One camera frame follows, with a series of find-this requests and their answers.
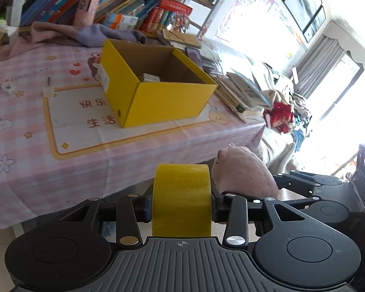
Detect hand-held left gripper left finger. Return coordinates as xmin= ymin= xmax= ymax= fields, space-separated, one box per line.
xmin=53 ymin=194 xmax=154 ymax=250

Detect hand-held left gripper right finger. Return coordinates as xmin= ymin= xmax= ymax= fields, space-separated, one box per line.
xmin=211 ymin=187 xmax=308 ymax=251

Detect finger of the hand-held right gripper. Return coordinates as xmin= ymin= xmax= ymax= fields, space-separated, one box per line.
xmin=222 ymin=192 xmax=320 ymax=211
xmin=272 ymin=170 xmax=324 ymax=196

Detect yellow tape roll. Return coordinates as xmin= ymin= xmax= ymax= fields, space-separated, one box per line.
xmin=152 ymin=164 xmax=213 ymax=238

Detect pink plush toy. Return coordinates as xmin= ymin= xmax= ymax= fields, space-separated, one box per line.
xmin=211 ymin=146 xmax=280 ymax=199

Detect yellow cardboard box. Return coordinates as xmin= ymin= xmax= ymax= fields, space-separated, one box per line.
xmin=99 ymin=38 xmax=219 ymax=129

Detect pile of clothes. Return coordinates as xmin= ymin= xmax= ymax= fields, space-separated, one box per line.
xmin=289 ymin=91 xmax=314 ymax=153

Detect red cloth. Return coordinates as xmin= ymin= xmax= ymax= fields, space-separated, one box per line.
xmin=263 ymin=101 xmax=295 ymax=135

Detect pile of books and papers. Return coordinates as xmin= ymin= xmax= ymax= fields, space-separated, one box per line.
xmin=198 ymin=40 xmax=274 ymax=124

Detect grey curtain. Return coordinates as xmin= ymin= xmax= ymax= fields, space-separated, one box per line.
xmin=295 ymin=33 xmax=365 ymax=101

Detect black smartphone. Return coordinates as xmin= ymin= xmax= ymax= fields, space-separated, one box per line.
xmin=185 ymin=47 xmax=203 ymax=67

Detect black framed picture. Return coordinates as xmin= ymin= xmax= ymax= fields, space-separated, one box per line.
xmin=284 ymin=0 xmax=323 ymax=33
xmin=302 ymin=6 xmax=327 ymax=43

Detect brown envelope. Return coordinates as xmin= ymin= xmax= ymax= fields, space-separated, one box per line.
xmin=162 ymin=28 xmax=203 ymax=48

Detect small white cube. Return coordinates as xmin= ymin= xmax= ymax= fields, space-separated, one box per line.
xmin=0 ymin=83 xmax=17 ymax=96

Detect purple and pink cloth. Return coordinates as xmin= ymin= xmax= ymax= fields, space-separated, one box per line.
xmin=20 ymin=21 xmax=148 ymax=48

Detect colourful sticker packet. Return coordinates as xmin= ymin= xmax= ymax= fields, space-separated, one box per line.
xmin=170 ymin=17 xmax=191 ymax=34

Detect standing red books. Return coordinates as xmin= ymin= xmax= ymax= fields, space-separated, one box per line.
xmin=139 ymin=7 xmax=174 ymax=33

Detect thick red book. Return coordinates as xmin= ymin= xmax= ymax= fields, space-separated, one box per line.
xmin=157 ymin=0 xmax=193 ymax=15

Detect pink cylindrical bottle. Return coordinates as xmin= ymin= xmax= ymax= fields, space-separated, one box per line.
xmin=73 ymin=0 xmax=102 ymax=27

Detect row of colourful thin books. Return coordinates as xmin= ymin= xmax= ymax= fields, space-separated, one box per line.
xmin=20 ymin=0 xmax=159 ymax=27

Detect white bookshelf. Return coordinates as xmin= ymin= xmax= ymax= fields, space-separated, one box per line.
xmin=6 ymin=0 xmax=229 ymax=35

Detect pink wall poster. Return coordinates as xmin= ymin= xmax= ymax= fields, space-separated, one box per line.
xmin=216 ymin=0 xmax=305 ymax=48

